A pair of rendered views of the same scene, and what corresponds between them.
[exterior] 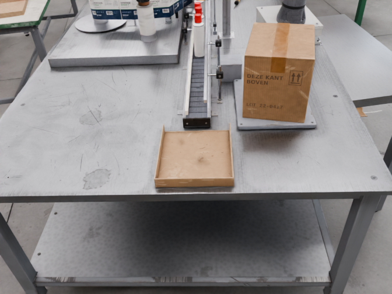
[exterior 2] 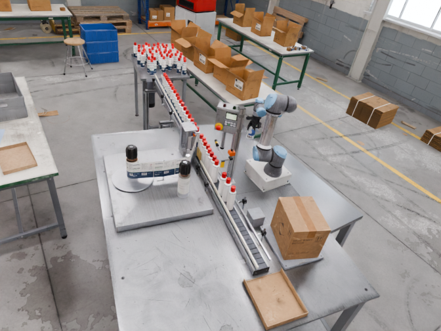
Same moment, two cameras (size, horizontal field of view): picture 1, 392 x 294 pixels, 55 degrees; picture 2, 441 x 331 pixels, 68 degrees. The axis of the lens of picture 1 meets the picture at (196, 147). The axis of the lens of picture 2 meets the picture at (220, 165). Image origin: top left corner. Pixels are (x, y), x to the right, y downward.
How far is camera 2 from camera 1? 1.26 m
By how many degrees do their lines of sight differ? 24
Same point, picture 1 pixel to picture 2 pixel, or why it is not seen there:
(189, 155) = (270, 298)
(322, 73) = not seen: hidden behind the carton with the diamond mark
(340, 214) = not seen: hidden behind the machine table
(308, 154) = (329, 280)
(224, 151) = (287, 289)
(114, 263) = not seen: outside the picture
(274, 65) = (309, 234)
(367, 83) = (329, 215)
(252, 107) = (291, 254)
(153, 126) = (233, 278)
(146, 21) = (186, 186)
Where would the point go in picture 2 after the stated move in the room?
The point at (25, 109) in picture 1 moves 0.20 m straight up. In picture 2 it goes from (128, 282) to (127, 261)
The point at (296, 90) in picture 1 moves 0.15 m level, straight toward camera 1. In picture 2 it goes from (317, 243) to (327, 264)
